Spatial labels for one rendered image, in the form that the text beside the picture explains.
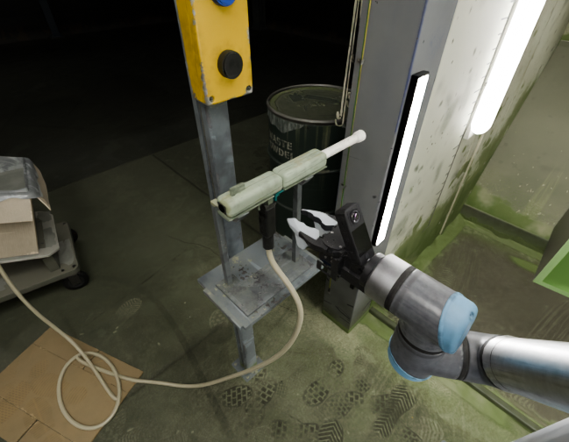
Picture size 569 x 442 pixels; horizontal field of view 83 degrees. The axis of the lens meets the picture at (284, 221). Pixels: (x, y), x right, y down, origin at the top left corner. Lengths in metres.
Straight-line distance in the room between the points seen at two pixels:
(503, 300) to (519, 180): 0.81
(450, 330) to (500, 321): 1.53
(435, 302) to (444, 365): 0.15
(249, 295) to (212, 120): 0.47
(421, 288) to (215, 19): 0.58
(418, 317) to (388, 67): 0.68
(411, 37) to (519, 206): 1.77
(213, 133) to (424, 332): 0.59
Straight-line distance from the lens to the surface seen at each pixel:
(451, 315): 0.57
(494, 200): 2.57
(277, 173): 0.75
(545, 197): 2.56
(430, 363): 0.67
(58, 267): 2.19
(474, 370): 0.70
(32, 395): 1.99
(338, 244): 0.63
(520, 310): 2.21
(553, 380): 0.53
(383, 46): 1.02
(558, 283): 1.78
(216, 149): 0.81
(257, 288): 0.93
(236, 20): 0.71
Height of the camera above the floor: 1.53
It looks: 40 degrees down
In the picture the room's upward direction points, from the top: straight up
